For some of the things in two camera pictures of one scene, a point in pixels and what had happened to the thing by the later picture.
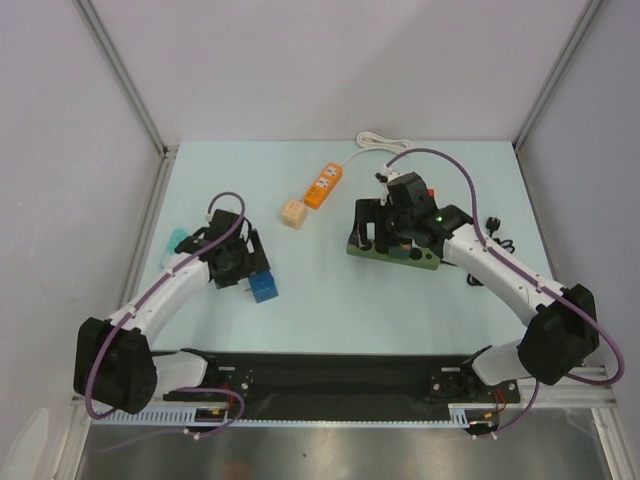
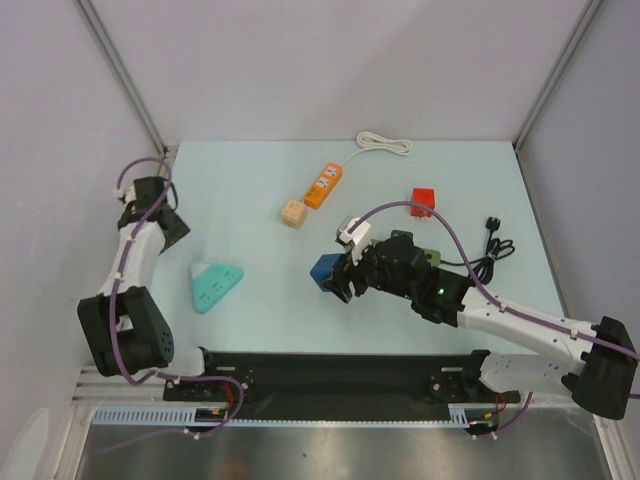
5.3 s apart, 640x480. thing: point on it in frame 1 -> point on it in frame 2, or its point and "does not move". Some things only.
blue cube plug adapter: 263,285 -> 322,269
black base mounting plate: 292,384 does not move
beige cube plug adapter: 292,213 does not move
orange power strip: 323,186 does not move
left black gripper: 254,261 -> 181,229
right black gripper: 373,220 -> 351,279
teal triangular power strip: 177,235 -> 211,281
